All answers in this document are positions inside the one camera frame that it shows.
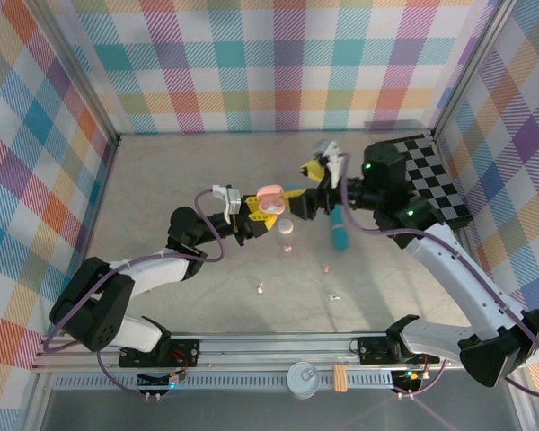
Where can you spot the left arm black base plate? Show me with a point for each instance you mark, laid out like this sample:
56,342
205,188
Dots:
184,352

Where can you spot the right black controller board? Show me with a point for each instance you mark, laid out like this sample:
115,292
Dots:
406,381

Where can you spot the pink earbud charging case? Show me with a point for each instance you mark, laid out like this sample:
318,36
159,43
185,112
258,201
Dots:
271,197

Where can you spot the left black controller board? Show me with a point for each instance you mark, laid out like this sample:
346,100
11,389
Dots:
155,380

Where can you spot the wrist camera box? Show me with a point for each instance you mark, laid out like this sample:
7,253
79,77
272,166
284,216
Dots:
231,202
334,161

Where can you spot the white earbud charging case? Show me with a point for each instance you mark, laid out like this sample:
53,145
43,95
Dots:
286,226

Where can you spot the black controller board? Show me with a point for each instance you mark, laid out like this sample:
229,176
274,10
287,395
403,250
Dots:
406,381
155,380

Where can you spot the black grey chessboard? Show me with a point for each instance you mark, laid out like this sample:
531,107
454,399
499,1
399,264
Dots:
435,179

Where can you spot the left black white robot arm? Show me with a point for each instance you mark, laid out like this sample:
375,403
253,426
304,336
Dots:
94,305

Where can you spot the teal cylindrical tube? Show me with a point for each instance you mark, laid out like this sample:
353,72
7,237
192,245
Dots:
340,235

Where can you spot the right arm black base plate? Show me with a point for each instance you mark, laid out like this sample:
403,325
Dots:
373,350

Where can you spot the aluminium mounting rail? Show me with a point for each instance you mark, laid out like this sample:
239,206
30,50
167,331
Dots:
274,348

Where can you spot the aluminium frame post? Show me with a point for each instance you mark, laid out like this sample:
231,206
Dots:
472,67
83,76

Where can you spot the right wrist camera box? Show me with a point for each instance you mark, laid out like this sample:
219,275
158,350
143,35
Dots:
334,161

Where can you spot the brown cork block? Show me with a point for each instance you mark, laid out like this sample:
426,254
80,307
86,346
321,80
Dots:
339,378

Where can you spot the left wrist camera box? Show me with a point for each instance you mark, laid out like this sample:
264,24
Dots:
231,202

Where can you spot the silver tin can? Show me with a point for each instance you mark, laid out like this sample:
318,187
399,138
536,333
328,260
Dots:
303,379

